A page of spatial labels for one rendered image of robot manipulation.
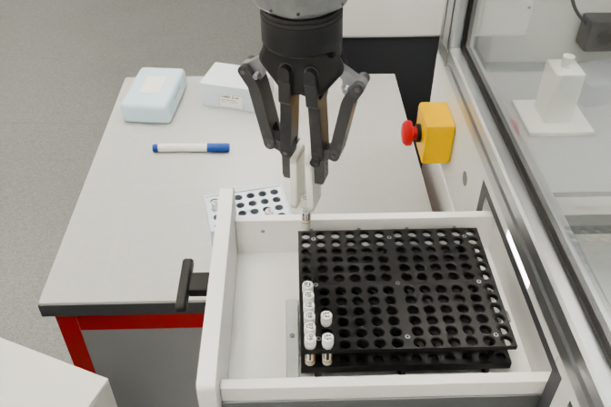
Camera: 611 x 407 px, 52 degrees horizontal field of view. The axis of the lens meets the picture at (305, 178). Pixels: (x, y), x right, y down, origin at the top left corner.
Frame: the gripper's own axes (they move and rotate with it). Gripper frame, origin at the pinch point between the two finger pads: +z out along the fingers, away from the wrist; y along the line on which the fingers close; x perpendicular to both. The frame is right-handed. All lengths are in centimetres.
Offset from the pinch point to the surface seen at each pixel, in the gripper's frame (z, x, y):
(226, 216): 7.4, -1.2, -9.7
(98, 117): 99, 126, -136
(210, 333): 7.4, -17.4, -4.1
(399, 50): 25, 79, -5
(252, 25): 100, 226, -109
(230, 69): 19, 50, -34
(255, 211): 21.4, 14.8, -13.6
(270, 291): 16.7, -3.1, -3.9
